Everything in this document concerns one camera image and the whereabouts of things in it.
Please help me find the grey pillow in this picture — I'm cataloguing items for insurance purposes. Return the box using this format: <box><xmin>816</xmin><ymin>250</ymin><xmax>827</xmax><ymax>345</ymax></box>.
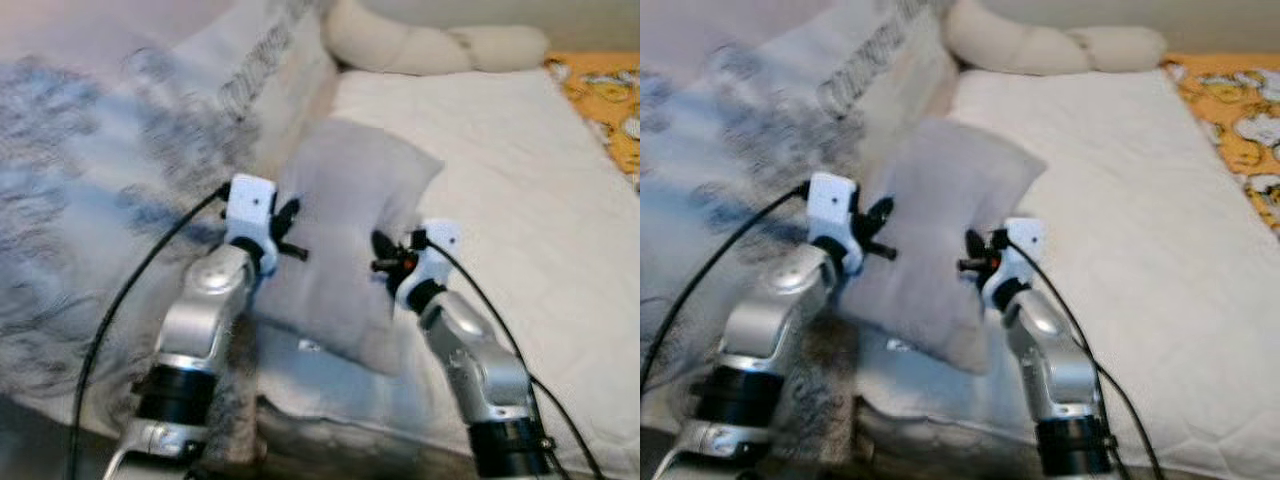
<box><xmin>845</xmin><ymin>118</ymin><xmax>1048</xmax><ymax>376</ymax></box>
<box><xmin>245</xmin><ymin>118</ymin><xmax>446</xmax><ymax>376</ymax></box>

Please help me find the yellow egg cartoon blanket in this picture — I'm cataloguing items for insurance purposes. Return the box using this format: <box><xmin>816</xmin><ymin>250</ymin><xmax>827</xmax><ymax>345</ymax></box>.
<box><xmin>543</xmin><ymin>52</ymin><xmax>641</xmax><ymax>191</ymax></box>
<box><xmin>1160</xmin><ymin>52</ymin><xmax>1280</xmax><ymax>236</ymax></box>

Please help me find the white quilted mattress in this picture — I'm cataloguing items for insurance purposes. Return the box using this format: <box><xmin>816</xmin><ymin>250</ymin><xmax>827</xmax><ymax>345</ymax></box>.
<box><xmin>250</xmin><ymin>65</ymin><xmax>641</xmax><ymax>480</ymax></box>
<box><xmin>855</xmin><ymin>65</ymin><xmax>1280</xmax><ymax>480</ymax></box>

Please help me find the white grey floral bedding pack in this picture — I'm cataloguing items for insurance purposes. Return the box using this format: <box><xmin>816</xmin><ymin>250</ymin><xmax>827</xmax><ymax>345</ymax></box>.
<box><xmin>640</xmin><ymin>0</ymin><xmax>961</xmax><ymax>441</ymax></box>
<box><xmin>0</xmin><ymin>0</ymin><xmax>341</xmax><ymax>441</ymax></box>

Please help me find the grey patterned bed base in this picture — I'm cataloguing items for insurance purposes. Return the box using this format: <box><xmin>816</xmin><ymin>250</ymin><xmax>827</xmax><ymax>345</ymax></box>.
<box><xmin>850</xmin><ymin>395</ymin><xmax>1041</xmax><ymax>480</ymax></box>
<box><xmin>250</xmin><ymin>395</ymin><xmax>481</xmax><ymax>480</ymax></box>

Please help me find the beige long bolster pillow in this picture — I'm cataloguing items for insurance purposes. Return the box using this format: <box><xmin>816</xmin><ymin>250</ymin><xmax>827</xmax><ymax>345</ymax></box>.
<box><xmin>322</xmin><ymin>0</ymin><xmax>551</xmax><ymax>78</ymax></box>
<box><xmin>942</xmin><ymin>0</ymin><xmax>1168</xmax><ymax>78</ymax></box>

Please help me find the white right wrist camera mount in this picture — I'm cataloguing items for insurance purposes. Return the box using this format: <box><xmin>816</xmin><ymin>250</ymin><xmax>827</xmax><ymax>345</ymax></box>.
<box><xmin>393</xmin><ymin>220</ymin><xmax>463</xmax><ymax>309</ymax></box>
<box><xmin>980</xmin><ymin>217</ymin><xmax>1046</xmax><ymax>309</ymax></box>

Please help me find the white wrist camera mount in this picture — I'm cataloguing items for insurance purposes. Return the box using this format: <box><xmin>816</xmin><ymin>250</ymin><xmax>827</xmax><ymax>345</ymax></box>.
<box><xmin>393</xmin><ymin>220</ymin><xmax>463</xmax><ymax>309</ymax></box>
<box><xmin>808</xmin><ymin>172</ymin><xmax>861</xmax><ymax>276</ymax></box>
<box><xmin>225</xmin><ymin>174</ymin><xmax>279</xmax><ymax>273</ymax></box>
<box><xmin>980</xmin><ymin>217</ymin><xmax>1046</xmax><ymax>309</ymax></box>

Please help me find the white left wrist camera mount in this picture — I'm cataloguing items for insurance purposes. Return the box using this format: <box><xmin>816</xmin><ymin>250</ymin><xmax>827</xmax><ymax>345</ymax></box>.
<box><xmin>225</xmin><ymin>174</ymin><xmax>279</xmax><ymax>273</ymax></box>
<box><xmin>808</xmin><ymin>172</ymin><xmax>861</xmax><ymax>276</ymax></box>

